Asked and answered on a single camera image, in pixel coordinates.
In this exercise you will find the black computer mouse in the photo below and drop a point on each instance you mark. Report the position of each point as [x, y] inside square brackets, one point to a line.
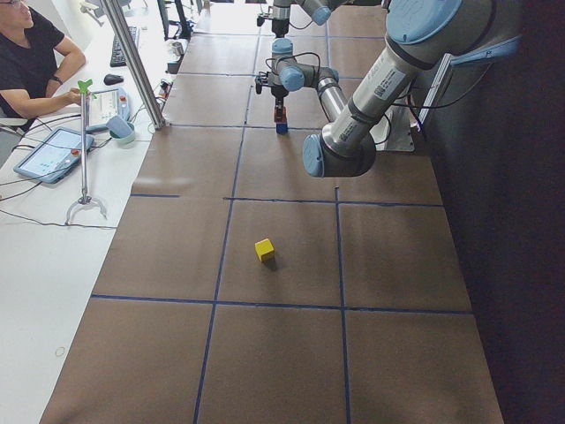
[112, 79]

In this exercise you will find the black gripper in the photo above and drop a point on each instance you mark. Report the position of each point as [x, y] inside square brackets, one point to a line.
[279, 23]
[278, 94]

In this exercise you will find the teach pendant tablet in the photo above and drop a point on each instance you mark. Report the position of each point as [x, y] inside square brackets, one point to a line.
[53, 158]
[104, 105]

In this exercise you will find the aluminium frame post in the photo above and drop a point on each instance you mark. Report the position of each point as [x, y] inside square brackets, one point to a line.
[114, 12]

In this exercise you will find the blue tape dispenser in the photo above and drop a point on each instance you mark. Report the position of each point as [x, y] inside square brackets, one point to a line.
[121, 131]

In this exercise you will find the yellow cube block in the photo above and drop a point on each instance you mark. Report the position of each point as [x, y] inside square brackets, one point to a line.
[264, 250]

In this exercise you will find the near teach pendant tablet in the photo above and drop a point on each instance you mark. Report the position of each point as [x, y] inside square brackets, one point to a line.
[53, 158]

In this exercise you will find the person in black shirt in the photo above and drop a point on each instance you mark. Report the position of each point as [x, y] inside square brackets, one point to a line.
[36, 60]

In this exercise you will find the small metal cup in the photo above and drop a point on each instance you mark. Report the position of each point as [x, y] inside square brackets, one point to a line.
[177, 48]

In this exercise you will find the blue cube block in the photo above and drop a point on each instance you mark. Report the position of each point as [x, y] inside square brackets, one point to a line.
[281, 128]

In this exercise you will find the red cube block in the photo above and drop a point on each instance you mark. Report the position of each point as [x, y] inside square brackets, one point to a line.
[280, 116]

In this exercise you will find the far teach pendant tablet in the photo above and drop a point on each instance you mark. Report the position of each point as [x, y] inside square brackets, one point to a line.
[104, 105]

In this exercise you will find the green handled reacher grabber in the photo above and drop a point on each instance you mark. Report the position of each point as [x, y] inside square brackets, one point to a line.
[85, 198]

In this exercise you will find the black box under cup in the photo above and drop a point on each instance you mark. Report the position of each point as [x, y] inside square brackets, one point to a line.
[173, 64]

